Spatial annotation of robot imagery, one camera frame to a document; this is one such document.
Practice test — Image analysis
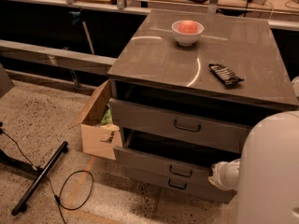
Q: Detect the grey top drawer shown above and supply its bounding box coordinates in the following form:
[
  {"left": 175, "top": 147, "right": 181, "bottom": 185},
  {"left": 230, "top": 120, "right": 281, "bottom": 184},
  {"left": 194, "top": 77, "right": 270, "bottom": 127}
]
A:
[{"left": 109, "top": 98, "right": 250, "bottom": 153}]

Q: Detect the green bag in box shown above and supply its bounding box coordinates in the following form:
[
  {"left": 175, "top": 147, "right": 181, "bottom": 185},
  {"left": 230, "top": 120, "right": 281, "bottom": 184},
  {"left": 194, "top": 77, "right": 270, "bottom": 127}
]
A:
[{"left": 101, "top": 105, "right": 113, "bottom": 125}]

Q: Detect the grey drawer cabinet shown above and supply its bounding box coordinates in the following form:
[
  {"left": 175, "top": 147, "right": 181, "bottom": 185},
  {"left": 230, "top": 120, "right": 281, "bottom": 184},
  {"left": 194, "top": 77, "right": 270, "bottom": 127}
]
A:
[{"left": 107, "top": 8, "right": 299, "bottom": 203}]

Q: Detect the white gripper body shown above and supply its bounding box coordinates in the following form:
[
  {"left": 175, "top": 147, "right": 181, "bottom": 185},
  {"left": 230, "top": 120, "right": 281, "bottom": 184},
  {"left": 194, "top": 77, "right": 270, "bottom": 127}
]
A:
[{"left": 212, "top": 159, "right": 240, "bottom": 190}]

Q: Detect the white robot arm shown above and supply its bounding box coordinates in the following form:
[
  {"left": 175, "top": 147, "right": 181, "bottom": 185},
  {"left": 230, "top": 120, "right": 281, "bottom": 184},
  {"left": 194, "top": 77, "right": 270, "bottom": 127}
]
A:
[{"left": 208, "top": 111, "right": 299, "bottom": 224}]

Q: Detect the grey bottom drawer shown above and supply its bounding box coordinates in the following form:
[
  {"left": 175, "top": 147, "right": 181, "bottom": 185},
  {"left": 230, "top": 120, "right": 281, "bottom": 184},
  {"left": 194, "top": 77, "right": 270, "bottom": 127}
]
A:
[{"left": 123, "top": 167, "right": 236, "bottom": 203}]

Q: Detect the black snack packet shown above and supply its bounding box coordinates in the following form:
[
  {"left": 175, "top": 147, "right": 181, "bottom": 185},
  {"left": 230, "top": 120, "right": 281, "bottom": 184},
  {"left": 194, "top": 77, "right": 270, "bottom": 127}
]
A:
[{"left": 208, "top": 63, "right": 243, "bottom": 86}]

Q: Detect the white ceramic bowl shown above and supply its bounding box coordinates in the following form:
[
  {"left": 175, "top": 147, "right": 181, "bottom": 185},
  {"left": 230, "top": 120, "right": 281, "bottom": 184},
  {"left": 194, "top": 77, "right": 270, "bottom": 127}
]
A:
[{"left": 172, "top": 21, "right": 204, "bottom": 46}]

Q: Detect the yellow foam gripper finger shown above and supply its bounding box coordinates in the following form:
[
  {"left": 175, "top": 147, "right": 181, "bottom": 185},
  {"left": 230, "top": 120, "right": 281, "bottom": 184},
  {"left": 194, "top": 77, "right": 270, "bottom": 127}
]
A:
[{"left": 208, "top": 165, "right": 216, "bottom": 185}]

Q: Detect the grey drawer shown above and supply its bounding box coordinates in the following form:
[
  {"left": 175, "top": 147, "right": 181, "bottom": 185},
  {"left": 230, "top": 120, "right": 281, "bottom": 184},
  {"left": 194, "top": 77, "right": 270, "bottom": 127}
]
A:
[
  {"left": 114, "top": 130, "right": 240, "bottom": 186},
  {"left": 109, "top": 98, "right": 250, "bottom": 153},
  {"left": 123, "top": 167, "right": 236, "bottom": 203}
]

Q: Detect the red apple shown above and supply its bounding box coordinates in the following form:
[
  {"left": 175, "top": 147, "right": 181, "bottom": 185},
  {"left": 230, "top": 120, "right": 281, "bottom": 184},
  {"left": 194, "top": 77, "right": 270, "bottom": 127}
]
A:
[{"left": 178, "top": 21, "right": 198, "bottom": 34}]

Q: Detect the black cable on floor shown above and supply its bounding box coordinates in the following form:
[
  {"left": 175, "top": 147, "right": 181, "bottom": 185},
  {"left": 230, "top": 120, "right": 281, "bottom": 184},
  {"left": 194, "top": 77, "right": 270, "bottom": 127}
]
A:
[{"left": 0, "top": 128, "right": 94, "bottom": 224}]

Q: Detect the grey metal rail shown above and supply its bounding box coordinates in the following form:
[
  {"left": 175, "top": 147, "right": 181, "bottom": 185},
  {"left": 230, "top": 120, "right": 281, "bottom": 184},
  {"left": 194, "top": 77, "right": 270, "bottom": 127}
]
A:
[{"left": 0, "top": 40, "right": 116, "bottom": 76}]

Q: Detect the cardboard box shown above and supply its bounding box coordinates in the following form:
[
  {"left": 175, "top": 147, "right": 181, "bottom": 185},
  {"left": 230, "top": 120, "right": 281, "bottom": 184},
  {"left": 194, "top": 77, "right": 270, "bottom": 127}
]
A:
[{"left": 69, "top": 81, "right": 121, "bottom": 160}]

